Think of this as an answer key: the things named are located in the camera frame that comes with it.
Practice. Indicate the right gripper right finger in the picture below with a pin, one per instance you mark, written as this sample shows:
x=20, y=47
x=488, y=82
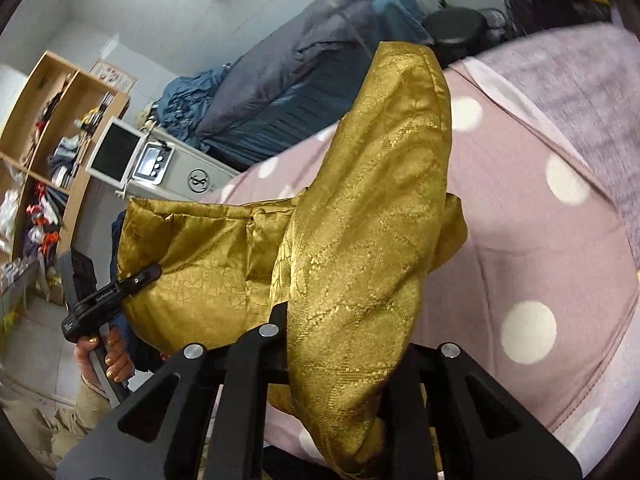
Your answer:
x=445, y=417

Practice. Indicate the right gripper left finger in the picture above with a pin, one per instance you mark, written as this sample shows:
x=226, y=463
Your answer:
x=202, y=415

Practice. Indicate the gold satin jacket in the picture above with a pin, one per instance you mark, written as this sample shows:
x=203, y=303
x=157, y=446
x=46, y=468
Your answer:
x=347, y=255

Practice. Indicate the person left hand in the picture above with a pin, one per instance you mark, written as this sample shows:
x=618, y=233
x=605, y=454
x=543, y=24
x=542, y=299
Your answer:
x=119, y=366

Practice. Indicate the pink polka dot bedsheet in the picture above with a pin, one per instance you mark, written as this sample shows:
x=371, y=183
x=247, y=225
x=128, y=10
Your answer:
x=543, y=293

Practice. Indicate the wooden shelf unit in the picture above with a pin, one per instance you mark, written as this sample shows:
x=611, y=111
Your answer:
x=46, y=142

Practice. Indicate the white beauty machine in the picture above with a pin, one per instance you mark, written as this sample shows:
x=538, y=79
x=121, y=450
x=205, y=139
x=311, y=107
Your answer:
x=152, y=163

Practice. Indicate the grey blue duvet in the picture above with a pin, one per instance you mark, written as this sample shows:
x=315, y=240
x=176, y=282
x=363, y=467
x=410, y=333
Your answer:
x=300, y=79

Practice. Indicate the lavender knitted blanket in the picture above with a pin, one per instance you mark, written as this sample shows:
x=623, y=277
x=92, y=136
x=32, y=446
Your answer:
x=580, y=86

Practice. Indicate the black round stool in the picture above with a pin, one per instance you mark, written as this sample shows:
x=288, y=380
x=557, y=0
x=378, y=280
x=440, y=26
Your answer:
x=456, y=33

